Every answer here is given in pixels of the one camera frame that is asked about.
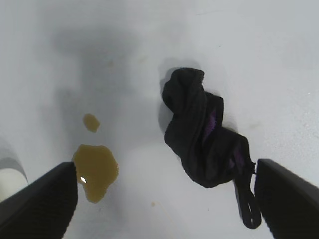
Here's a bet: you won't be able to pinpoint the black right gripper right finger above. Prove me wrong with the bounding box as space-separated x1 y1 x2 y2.
254 159 319 239

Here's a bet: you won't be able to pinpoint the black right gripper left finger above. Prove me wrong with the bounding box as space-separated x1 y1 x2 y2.
0 161 79 239

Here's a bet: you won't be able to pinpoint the white paper cup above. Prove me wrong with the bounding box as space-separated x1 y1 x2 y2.
0 135 28 203

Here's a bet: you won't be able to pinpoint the black cloth rag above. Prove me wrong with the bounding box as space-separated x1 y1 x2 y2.
161 67 262 230

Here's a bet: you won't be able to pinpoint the large brown liquid spill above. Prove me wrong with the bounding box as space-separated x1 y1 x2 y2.
72 143 119 204

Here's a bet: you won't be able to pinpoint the small brown liquid spill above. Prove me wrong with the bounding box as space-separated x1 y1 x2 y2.
82 114 101 132

